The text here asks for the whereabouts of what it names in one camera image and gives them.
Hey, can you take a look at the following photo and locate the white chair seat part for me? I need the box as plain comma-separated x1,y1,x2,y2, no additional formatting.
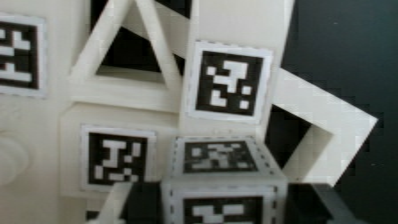
0,102,175,224

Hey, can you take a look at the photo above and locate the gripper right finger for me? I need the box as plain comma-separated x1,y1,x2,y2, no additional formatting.
312,184,369,224

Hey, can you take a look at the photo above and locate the white tagged cube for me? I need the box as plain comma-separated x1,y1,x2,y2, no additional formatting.
161,136,287,224

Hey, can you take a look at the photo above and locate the white chair back part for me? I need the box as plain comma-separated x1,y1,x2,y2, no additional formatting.
0,0,376,185

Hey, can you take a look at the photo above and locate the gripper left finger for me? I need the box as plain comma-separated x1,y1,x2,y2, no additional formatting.
85,182,133,224

